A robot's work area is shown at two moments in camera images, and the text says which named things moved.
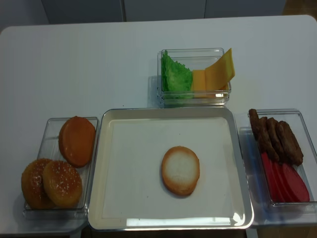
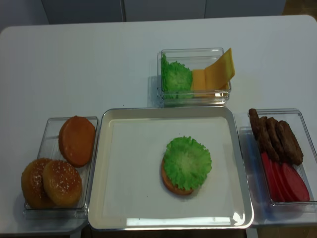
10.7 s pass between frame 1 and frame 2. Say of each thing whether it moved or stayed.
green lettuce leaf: moved
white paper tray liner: stayed
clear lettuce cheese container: stayed
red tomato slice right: stayed
